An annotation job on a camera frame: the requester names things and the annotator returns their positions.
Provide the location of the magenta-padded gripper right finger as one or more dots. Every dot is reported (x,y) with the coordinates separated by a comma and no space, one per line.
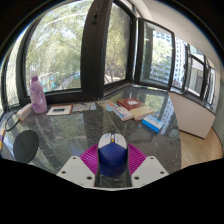
(146,170)

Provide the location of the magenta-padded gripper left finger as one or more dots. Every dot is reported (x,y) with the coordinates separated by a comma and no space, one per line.
(78,170)

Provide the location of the blue and white computer mouse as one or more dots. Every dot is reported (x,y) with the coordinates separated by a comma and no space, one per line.
(112,156)

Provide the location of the round black mouse pad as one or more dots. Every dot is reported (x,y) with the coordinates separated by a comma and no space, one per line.
(26,146)

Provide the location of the blue box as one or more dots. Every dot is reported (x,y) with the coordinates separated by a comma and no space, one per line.
(152,123)

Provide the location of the tan book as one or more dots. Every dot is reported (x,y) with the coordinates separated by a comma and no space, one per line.
(144,112)

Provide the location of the white card with orange border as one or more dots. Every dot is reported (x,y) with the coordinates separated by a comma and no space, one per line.
(59,110)

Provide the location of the pale printed leaflet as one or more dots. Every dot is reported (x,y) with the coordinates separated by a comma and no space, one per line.
(84,107)

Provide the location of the light teal booklet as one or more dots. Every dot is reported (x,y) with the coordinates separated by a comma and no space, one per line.
(110,106)

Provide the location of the purple detergent bottle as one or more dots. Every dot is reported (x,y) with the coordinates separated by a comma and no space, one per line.
(38,96)

